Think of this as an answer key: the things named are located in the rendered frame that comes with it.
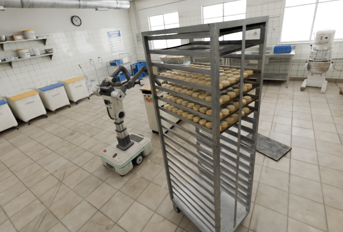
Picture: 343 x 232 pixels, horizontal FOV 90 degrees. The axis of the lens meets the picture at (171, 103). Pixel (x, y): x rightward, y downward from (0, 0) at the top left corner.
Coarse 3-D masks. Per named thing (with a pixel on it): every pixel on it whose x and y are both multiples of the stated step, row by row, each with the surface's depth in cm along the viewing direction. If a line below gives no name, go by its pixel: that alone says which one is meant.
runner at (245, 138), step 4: (224, 132) 149; (228, 132) 147; (232, 132) 145; (236, 132) 142; (236, 136) 141; (240, 136) 139; (244, 136) 136; (244, 140) 135; (248, 140) 135; (252, 140) 132; (252, 144) 130
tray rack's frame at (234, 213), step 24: (216, 24) 73; (240, 24) 83; (216, 48) 77; (264, 48) 104; (216, 72) 81; (240, 72) 96; (216, 96) 86; (240, 96) 102; (216, 120) 91; (240, 120) 109; (216, 144) 97; (216, 168) 105; (216, 192) 113; (192, 216) 165; (216, 216) 124; (240, 216) 160
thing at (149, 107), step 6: (144, 102) 310; (150, 102) 301; (162, 102) 299; (150, 108) 307; (150, 114) 314; (162, 114) 303; (168, 114) 319; (150, 120) 321; (162, 120) 306; (174, 120) 338; (180, 120) 363; (150, 126) 328; (156, 126) 318; (168, 126) 325; (174, 126) 346; (156, 132) 329
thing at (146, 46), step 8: (144, 40) 120; (144, 48) 123; (152, 72) 130; (152, 80) 132; (152, 88) 134; (152, 96) 139; (160, 120) 147; (160, 128) 150; (160, 136) 153; (168, 168) 169; (168, 176) 172; (168, 184) 176
